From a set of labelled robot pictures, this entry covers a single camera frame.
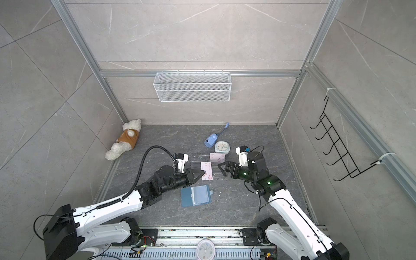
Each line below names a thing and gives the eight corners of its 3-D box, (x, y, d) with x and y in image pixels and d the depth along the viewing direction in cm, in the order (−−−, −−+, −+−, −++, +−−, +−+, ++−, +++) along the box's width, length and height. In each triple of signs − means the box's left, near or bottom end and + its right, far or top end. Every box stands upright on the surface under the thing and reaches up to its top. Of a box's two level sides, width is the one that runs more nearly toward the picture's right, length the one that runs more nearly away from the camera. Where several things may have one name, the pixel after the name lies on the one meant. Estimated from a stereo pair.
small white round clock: (214, 155, 105) (214, 152, 103) (214, 143, 111) (214, 140, 109) (230, 155, 105) (231, 152, 103) (229, 143, 111) (230, 140, 109)
